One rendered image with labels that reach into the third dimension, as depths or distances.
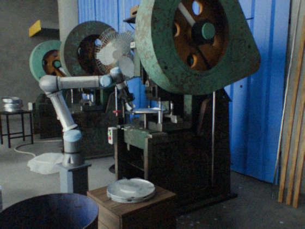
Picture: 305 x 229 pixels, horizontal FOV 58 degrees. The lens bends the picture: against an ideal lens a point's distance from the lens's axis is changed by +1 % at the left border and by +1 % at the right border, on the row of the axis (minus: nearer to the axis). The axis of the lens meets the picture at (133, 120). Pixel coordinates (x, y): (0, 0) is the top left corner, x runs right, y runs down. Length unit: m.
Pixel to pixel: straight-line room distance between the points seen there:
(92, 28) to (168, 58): 1.86
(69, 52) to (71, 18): 4.02
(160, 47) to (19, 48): 7.11
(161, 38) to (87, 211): 1.05
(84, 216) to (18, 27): 7.60
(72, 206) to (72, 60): 2.19
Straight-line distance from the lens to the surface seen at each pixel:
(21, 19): 8.71
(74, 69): 3.32
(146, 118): 2.15
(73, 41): 3.36
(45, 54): 5.10
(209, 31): 1.88
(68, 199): 1.44
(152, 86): 2.18
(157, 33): 1.69
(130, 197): 1.57
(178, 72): 1.77
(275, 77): 2.90
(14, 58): 8.53
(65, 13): 7.29
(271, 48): 2.94
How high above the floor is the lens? 1.02
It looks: 8 degrees down
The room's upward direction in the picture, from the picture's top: 1 degrees counter-clockwise
